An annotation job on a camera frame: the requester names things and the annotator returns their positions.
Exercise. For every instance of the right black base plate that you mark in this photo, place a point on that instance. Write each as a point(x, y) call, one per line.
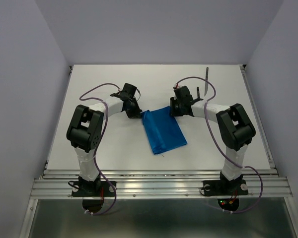
point(223, 188)

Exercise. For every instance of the steel knife black handle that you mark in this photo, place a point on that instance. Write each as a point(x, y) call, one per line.
point(206, 79)

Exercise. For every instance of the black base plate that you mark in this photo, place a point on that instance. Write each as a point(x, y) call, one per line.
point(223, 188)
point(104, 190)

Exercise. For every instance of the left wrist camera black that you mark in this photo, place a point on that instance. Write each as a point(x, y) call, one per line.
point(129, 90)

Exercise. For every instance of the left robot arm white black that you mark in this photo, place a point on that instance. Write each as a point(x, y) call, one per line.
point(85, 133)

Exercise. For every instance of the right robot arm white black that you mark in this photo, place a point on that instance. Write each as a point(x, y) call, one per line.
point(236, 130)

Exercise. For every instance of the steel fork black handle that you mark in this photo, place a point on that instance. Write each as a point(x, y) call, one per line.
point(198, 93)

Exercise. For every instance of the blue cloth napkin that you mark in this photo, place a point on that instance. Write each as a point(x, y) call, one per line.
point(162, 130)

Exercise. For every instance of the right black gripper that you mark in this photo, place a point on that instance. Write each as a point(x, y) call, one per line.
point(173, 112)

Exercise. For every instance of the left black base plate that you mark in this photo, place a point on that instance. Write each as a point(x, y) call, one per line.
point(104, 190)

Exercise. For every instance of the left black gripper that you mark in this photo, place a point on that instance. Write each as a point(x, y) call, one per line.
point(136, 114)

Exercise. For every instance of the aluminium front rail frame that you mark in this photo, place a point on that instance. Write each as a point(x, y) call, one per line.
point(53, 184)

